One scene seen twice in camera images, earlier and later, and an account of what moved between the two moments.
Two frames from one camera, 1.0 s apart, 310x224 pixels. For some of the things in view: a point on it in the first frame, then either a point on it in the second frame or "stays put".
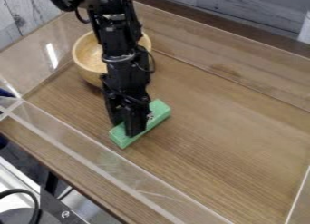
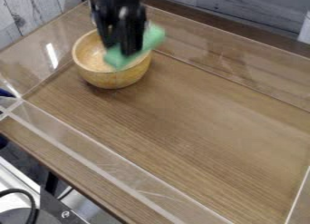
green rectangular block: (160, 112) -> (152, 37)
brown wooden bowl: (87, 56) stays put
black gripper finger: (135, 118) -> (132, 32)
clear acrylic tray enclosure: (225, 160) stays put
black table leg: (50, 183) stays put
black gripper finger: (116, 109) -> (108, 27)
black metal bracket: (53, 206) stays put
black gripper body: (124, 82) -> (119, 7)
